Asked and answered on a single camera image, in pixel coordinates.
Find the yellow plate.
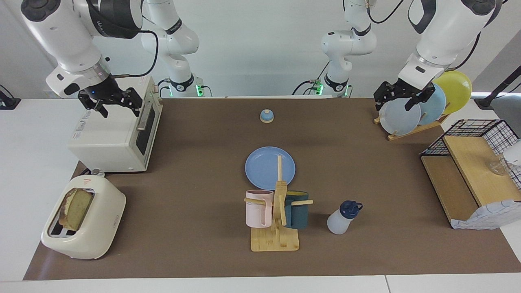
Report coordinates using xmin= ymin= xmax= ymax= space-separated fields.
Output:
xmin=433 ymin=70 xmax=473 ymax=115

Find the wooden mug tree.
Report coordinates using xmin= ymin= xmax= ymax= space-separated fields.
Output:
xmin=244 ymin=155 xmax=314 ymax=252

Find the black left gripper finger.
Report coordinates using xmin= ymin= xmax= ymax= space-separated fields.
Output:
xmin=374 ymin=81 xmax=393 ymax=111
xmin=404 ymin=92 xmax=435 ymax=112

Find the clear glass cup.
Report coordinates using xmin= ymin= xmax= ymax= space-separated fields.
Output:
xmin=488 ymin=156 xmax=510 ymax=176

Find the pink mug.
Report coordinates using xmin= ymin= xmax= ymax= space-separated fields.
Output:
xmin=245 ymin=190 xmax=274 ymax=228

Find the light blue plate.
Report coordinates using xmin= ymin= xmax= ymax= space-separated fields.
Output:
xmin=415 ymin=83 xmax=447 ymax=125

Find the teal mug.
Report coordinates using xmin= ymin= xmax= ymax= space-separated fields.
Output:
xmin=284 ymin=191 xmax=310 ymax=229

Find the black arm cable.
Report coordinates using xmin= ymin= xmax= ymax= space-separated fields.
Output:
xmin=366 ymin=0 xmax=407 ymax=25
xmin=111 ymin=29 xmax=160 ymax=79

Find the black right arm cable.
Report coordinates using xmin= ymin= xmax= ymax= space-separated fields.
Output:
xmin=111 ymin=29 xmax=160 ymax=79

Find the black base cable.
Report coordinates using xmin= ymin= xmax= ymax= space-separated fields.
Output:
xmin=292 ymin=61 xmax=331 ymax=96
xmin=157 ymin=77 xmax=213 ymax=98

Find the black right base cable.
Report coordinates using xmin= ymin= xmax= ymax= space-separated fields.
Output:
xmin=157 ymin=77 xmax=213 ymax=98

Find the toasted bread slice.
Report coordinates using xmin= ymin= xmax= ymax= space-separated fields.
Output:
xmin=58 ymin=188 xmax=94 ymax=231

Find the blue round plate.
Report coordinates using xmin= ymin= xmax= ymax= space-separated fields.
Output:
xmin=245 ymin=146 xmax=296 ymax=190

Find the brown table mat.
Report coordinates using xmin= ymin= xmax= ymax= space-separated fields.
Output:
xmin=23 ymin=98 xmax=521 ymax=280

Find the translucent seasoning bottle blue cap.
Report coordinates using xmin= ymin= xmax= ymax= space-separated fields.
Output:
xmin=327 ymin=200 xmax=363 ymax=235

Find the wooden box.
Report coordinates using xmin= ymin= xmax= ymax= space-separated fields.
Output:
xmin=451 ymin=199 xmax=521 ymax=230

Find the black wire basket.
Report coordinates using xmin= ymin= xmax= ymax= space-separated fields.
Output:
xmin=421 ymin=119 xmax=521 ymax=192

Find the white rounded object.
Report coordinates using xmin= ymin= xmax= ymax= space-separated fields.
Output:
xmin=503 ymin=140 xmax=521 ymax=166

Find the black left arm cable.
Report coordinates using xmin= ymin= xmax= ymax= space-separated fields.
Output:
xmin=366 ymin=0 xmax=407 ymax=25

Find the grey plate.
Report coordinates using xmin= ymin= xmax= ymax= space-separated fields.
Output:
xmin=379 ymin=99 xmax=422 ymax=136

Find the wooden shelf unit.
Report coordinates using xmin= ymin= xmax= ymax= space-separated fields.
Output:
xmin=420 ymin=136 xmax=521 ymax=229

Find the black clamp mount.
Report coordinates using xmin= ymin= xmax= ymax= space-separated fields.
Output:
xmin=0 ymin=85 xmax=22 ymax=110

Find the wooden plate rack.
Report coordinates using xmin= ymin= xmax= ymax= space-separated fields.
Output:
xmin=374 ymin=113 xmax=450 ymax=141

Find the black left base cable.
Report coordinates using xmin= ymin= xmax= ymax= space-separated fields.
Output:
xmin=292 ymin=61 xmax=331 ymax=96

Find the cream two-slot toaster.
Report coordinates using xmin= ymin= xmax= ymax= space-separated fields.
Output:
xmin=41 ymin=175 xmax=127 ymax=260

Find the white toaster oven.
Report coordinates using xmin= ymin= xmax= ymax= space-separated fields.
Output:
xmin=67 ymin=75 xmax=163 ymax=173

